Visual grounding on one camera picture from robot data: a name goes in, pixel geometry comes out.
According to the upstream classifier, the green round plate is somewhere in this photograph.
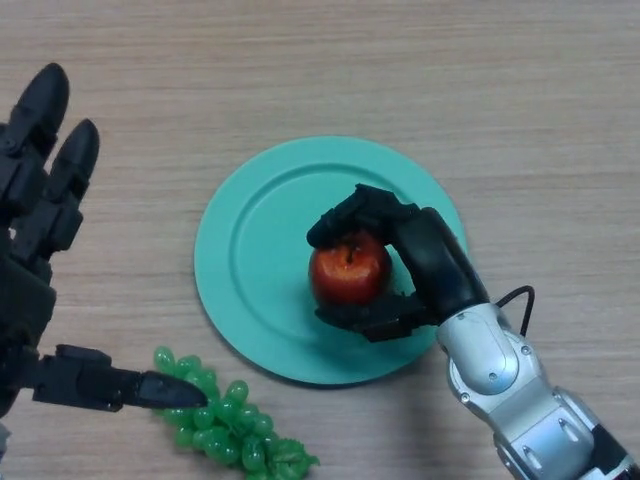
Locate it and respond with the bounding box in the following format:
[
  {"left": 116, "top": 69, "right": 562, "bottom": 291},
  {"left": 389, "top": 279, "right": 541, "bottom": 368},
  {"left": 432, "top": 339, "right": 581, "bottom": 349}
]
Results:
[{"left": 193, "top": 134, "right": 469, "bottom": 386}]

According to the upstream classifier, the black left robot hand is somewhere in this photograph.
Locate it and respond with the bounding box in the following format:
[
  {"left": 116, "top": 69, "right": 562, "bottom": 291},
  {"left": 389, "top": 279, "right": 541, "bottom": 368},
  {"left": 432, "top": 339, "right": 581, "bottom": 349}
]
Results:
[{"left": 0, "top": 62, "right": 209, "bottom": 419}]

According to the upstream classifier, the green grape bunch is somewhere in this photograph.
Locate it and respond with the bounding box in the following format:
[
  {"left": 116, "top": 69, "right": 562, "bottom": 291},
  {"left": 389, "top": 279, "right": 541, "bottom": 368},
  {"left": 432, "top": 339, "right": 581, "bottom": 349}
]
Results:
[{"left": 152, "top": 346, "right": 321, "bottom": 476}]

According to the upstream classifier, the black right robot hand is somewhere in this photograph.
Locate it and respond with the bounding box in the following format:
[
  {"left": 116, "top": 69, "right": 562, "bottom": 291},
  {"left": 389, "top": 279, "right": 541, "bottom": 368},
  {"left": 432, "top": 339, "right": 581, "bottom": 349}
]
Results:
[{"left": 305, "top": 183, "right": 491, "bottom": 344}]

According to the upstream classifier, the red apple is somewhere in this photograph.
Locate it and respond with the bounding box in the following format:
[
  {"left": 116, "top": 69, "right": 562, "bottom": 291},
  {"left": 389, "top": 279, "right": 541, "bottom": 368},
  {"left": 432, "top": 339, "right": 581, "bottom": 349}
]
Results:
[{"left": 308, "top": 230, "right": 392, "bottom": 307}]

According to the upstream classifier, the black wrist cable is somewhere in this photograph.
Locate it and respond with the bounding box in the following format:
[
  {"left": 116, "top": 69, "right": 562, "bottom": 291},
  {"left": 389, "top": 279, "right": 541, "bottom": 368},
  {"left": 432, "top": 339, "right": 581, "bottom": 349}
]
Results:
[{"left": 494, "top": 285, "right": 536, "bottom": 336}]

